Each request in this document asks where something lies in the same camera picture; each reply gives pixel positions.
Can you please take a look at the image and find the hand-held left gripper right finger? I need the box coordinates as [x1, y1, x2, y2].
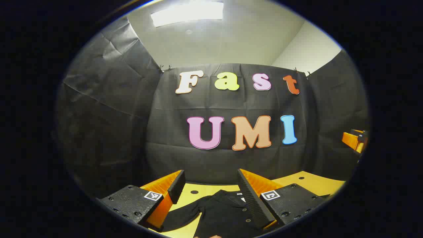
[237, 169, 331, 230]

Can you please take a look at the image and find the black button shirt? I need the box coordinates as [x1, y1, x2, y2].
[160, 189, 265, 238]

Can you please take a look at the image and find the ceiling light panel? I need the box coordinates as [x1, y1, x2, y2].
[150, 1, 224, 27]

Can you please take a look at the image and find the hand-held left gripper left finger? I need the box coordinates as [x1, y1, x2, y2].
[99, 170, 186, 232]

